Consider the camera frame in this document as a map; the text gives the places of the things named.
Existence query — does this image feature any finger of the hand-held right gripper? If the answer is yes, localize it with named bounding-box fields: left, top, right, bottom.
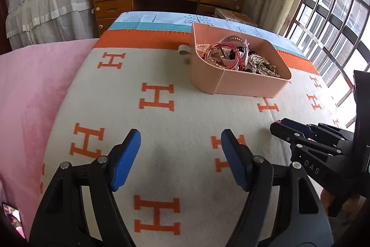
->
left=285, top=118, right=353, bottom=144
left=270, top=122, right=347, bottom=155

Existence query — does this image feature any pink clear hair band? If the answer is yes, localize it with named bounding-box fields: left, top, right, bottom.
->
left=218, top=35, right=250, bottom=48

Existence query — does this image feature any blue tree print sheet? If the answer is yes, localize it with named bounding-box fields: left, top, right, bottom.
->
left=108, top=11, right=305, bottom=58

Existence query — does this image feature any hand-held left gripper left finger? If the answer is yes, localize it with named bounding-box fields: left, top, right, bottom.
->
left=29, top=129, right=142, bottom=247

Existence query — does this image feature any pink blanket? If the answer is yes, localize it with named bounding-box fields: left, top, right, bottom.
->
left=0, top=38, right=99, bottom=239

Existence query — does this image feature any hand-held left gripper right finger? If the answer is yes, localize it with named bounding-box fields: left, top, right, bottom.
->
left=221, top=129, right=333, bottom=247

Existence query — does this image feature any orange and white blanket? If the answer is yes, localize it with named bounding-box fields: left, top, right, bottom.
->
left=39, top=30, right=356, bottom=247

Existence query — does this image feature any gold chain jewelry pile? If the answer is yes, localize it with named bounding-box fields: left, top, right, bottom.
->
left=249, top=53, right=282, bottom=80

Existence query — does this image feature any pink plastic tray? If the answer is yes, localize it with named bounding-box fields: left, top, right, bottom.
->
left=189, top=22, right=292, bottom=98

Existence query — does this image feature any black bead bracelet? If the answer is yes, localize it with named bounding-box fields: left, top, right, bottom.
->
left=230, top=46, right=256, bottom=74

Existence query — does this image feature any red bangle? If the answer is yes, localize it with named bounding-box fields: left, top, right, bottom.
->
left=202, top=43, right=246, bottom=71

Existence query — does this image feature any window frame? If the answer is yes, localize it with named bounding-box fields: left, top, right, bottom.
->
left=285, top=0, right=370, bottom=132

